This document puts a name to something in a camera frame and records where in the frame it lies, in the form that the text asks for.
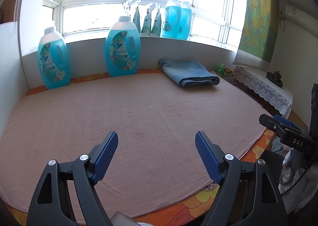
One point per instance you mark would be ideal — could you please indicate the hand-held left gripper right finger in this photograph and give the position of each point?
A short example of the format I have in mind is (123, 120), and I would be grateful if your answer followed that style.
(208, 159)

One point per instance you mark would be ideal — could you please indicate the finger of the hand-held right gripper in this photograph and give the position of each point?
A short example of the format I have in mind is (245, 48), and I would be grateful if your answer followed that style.
(285, 123)
(269, 123)

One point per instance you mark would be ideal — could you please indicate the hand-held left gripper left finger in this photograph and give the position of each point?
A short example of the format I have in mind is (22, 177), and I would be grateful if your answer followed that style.
(105, 159)

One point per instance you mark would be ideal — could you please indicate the blue denim pants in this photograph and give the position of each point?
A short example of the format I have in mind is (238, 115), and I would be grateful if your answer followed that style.
(188, 72)

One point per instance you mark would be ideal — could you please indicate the white lace side table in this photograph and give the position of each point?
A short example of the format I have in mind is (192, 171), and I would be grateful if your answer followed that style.
(263, 84)

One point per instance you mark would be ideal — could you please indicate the dark tea tray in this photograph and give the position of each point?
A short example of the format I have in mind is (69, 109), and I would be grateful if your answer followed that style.
(275, 78)

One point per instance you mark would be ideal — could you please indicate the white cloth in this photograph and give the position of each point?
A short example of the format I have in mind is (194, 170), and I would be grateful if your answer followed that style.
(305, 191)

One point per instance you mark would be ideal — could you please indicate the orange floral tablecloth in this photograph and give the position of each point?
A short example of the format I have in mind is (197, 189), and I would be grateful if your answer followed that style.
(188, 206)

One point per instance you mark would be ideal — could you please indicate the beige towel mat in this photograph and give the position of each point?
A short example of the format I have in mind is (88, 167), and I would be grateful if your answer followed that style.
(149, 116)

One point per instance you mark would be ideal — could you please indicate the glass jar with gold lid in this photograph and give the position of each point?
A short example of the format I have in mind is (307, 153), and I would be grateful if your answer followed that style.
(228, 72)

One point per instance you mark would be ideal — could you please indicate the green box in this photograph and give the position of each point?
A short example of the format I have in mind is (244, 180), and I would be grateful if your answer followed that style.
(221, 69)

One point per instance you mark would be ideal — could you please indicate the blue detergent bottle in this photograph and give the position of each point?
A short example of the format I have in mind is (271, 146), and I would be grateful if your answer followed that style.
(186, 22)
(52, 67)
(171, 20)
(121, 52)

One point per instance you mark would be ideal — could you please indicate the white air conditioner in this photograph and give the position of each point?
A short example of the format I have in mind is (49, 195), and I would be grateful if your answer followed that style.
(300, 13)

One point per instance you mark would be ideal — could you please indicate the white cabinet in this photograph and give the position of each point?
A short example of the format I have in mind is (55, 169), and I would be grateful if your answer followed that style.
(10, 67)

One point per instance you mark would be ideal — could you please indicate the landscape wall poster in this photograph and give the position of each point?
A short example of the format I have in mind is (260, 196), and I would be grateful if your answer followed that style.
(258, 22)

